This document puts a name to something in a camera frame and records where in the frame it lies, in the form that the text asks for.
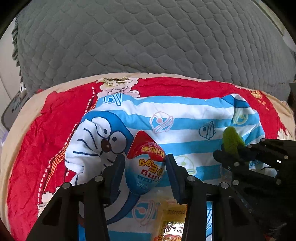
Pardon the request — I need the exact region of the green fuzzy hair ring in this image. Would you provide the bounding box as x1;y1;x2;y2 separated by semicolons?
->
222;126;247;158

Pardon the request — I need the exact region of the yellow packaged cake snack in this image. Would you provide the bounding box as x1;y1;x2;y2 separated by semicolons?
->
151;200;187;241

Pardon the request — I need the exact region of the red blue surprise egg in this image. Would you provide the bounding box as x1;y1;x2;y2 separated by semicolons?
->
125;131;166;196

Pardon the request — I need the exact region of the blue striped cartoon cloth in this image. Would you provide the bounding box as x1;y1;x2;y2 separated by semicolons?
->
65;93;266;240

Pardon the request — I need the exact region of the red floral blanket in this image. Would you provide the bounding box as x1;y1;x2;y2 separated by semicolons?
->
6;77;288;240

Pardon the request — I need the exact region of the dark bedside table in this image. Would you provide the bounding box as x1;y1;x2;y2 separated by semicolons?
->
1;94;29;131

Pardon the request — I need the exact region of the grey quilted headboard cover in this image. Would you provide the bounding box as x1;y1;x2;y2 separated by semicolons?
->
12;1;295;100

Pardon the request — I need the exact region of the white charger with cable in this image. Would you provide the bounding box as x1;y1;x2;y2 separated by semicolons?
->
18;81;27;109

